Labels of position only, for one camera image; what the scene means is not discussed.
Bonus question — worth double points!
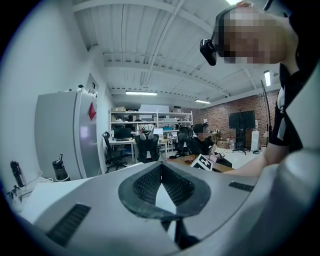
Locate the white office desk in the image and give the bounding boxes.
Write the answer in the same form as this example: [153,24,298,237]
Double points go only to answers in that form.
[109,138,137,165]

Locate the black office chair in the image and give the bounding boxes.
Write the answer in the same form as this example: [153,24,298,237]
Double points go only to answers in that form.
[134,132,161,165]
[102,130,129,174]

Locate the black head camera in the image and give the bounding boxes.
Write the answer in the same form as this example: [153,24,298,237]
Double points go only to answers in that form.
[199,37,219,67]

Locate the grey refrigerator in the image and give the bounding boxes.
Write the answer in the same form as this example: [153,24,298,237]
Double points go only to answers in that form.
[34,87,101,181]

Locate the small black travel mug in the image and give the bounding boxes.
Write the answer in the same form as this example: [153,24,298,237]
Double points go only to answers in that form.
[9,160,27,189]

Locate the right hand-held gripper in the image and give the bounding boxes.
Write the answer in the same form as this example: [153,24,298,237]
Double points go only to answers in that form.
[189,154,219,173]

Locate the black television on stand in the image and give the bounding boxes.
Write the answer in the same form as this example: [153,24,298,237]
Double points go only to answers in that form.
[228,110,257,155]

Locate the person's head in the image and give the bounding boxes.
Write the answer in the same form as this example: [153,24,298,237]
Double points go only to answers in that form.
[214,0,299,66]

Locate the black computer monitor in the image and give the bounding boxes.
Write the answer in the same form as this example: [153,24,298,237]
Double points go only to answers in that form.
[113,127,132,141]

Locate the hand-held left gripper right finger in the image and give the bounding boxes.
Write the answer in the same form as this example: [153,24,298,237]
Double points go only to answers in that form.
[161,161,260,242]

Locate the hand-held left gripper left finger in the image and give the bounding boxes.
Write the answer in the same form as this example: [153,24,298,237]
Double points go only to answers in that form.
[33,161,181,256]

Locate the wooden table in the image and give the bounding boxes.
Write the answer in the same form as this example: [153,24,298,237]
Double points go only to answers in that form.
[166,154,236,174]

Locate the white shelving unit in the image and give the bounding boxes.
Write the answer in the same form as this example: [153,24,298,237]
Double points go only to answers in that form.
[108,108,195,141]

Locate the black insulated bottle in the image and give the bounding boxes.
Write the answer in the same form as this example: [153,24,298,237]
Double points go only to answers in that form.
[51,153,72,183]

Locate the white tangled cables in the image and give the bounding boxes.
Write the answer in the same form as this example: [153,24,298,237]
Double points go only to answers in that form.
[6,169,55,201]

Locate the person's black shirt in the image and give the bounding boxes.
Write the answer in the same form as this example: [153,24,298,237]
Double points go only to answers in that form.
[268,17,320,154]

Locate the person's right forearm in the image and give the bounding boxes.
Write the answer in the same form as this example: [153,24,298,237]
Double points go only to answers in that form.
[223,147,288,178]

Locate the pale clothing bundle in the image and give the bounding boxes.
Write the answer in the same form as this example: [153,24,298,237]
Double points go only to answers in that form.
[137,123,156,141]

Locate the black mesh chair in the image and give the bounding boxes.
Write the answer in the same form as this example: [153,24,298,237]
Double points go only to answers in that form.
[175,125,195,157]

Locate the red paper decoration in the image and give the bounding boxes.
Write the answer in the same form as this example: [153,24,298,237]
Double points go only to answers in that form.
[87,101,98,121]

